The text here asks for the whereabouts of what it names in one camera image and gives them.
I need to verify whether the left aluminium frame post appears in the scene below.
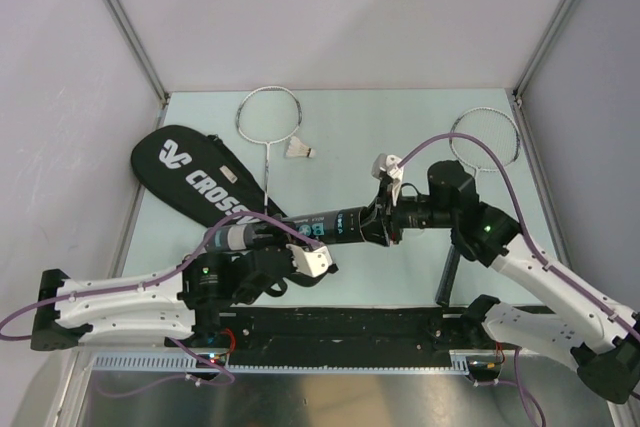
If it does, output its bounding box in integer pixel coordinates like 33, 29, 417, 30
102, 0, 170, 106

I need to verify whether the grey slotted cable duct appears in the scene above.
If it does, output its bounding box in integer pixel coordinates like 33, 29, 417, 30
91, 351, 499, 375

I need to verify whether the shuttlecock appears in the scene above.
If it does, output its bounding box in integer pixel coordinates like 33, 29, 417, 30
285, 136, 316, 158

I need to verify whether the right aluminium frame post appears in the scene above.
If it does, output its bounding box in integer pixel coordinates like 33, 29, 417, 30
511, 0, 580, 103

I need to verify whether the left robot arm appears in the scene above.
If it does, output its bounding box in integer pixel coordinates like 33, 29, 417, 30
29, 224, 302, 352

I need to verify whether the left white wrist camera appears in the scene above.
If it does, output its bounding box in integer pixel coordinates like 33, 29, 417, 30
287, 244, 334, 278

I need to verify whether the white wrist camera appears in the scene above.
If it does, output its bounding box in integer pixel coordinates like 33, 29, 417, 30
287, 244, 334, 278
372, 153, 404, 206

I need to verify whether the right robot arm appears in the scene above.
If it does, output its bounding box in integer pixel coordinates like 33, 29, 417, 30
371, 154, 639, 404

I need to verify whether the left white badminton racket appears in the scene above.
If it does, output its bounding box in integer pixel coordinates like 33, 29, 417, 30
235, 85, 303, 213

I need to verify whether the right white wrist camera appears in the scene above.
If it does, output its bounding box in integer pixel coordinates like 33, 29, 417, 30
372, 153, 404, 206

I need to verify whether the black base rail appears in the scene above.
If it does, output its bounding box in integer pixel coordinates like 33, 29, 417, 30
164, 304, 501, 368

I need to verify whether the black shuttlecock tube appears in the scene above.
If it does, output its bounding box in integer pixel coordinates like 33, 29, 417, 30
205, 207, 364, 253

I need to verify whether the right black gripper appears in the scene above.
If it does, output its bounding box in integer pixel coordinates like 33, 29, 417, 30
349, 180, 456, 248

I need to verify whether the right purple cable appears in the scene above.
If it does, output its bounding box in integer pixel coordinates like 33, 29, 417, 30
397, 133, 631, 318

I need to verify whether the white badminton racket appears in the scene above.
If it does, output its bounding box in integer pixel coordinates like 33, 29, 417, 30
435, 107, 521, 307
235, 85, 303, 213

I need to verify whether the black racket cover bag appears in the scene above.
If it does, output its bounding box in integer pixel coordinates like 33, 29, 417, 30
130, 124, 339, 288

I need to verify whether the aluminium frame post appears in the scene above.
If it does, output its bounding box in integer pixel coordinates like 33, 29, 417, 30
102, 0, 170, 106
511, 0, 580, 103

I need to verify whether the right white badminton racket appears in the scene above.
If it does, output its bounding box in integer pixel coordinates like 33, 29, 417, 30
435, 107, 521, 307

